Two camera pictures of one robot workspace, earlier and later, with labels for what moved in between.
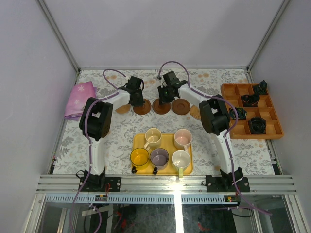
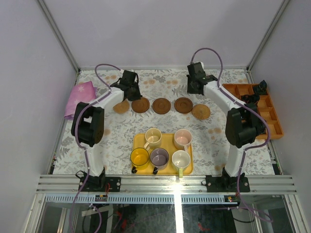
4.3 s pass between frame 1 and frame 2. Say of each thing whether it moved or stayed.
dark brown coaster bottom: moved
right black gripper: moved
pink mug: stayed
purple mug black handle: stayed
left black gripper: moved
